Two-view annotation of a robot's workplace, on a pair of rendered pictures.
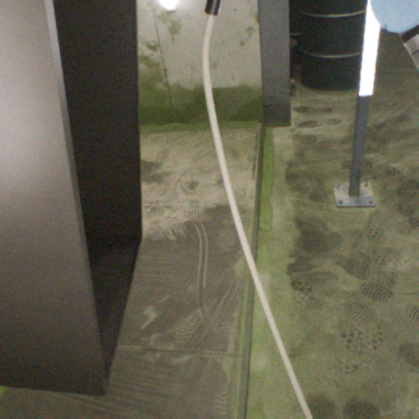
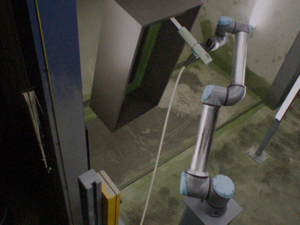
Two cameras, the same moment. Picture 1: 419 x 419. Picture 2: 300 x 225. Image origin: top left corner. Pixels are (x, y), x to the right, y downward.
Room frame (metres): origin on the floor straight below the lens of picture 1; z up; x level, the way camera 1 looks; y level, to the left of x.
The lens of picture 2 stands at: (-0.76, -0.80, 2.48)
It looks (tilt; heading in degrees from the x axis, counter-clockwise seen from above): 44 degrees down; 30
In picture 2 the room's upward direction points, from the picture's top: 9 degrees clockwise
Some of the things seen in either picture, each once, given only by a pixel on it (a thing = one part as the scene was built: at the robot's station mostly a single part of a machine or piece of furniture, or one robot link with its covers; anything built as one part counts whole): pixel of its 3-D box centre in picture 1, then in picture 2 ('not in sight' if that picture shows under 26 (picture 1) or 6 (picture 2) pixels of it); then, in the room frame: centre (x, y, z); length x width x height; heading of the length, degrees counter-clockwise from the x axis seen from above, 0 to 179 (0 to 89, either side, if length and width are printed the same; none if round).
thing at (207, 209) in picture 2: not in sight; (215, 201); (0.42, -0.74, 0.69); 0.19 x 0.19 x 0.10
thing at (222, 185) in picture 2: not in sight; (219, 190); (0.42, -0.73, 0.83); 0.17 x 0.15 x 0.18; 116
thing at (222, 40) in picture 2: not in sight; (218, 39); (1.16, -0.19, 1.40); 0.12 x 0.09 x 0.10; 172
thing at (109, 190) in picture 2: not in sight; (105, 202); (-0.34, -0.42, 1.42); 0.12 x 0.06 x 0.26; 74
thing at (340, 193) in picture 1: (353, 195); (257, 154); (1.70, -0.84, 0.01); 0.20 x 0.20 x 0.01; 74
